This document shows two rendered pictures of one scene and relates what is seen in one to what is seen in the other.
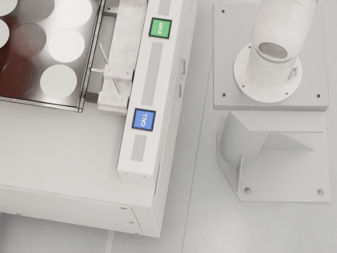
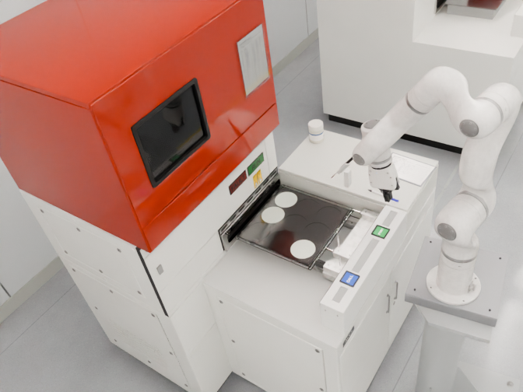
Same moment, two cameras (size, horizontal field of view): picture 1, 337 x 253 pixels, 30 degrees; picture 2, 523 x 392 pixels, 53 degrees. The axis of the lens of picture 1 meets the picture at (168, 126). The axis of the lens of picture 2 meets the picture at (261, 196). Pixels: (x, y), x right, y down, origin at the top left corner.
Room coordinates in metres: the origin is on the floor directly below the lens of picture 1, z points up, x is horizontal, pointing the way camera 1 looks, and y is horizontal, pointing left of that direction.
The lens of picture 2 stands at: (-0.66, -0.27, 2.49)
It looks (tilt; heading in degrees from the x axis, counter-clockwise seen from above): 42 degrees down; 29
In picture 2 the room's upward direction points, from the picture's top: 10 degrees counter-clockwise
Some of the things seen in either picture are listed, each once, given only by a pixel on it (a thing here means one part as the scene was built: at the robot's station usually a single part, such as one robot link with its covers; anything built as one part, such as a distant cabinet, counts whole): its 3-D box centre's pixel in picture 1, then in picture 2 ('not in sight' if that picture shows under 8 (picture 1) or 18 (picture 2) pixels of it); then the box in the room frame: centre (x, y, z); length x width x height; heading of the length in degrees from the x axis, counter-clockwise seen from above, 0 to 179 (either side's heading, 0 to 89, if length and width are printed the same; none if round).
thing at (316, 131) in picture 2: not in sight; (316, 131); (1.25, 0.43, 1.01); 0.07 x 0.07 x 0.10
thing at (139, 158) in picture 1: (153, 81); (366, 266); (0.61, 0.03, 0.89); 0.55 x 0.09 x 0.14; 168
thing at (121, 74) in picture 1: (119, 73); (344, 255); (0.63, 0.13, 0.89); 0.08 x 0.03 x 0.03; 78
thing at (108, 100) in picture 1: (113, 100); (334, 269); (0.56, 0.14, 0.89); 0.08 x 0.03 x 0.03; 78
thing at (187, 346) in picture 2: not in sight; (191, 277); (0.68, 0.97, 0.41); 0.82 x 0.71 x 0.82; 168
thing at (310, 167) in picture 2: not in sight; (356, 176); (1.11, 0.20, 0.89); 0.62 x 0.35 x 0.14; 78
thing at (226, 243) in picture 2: not in sight; (252, 210); (0.78, 0.58, 0.89); 0.44 x 0.02 x 0.10; 168
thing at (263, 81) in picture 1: (272, 57); (455, 267); (0.63, -0.28, 0.96); 0.19 x 0.19 x 0.18
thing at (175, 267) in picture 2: not in sight; (220, 215); (0.61, 0.63, 1.02); 0.82 x 0.03 x 0.40; 168
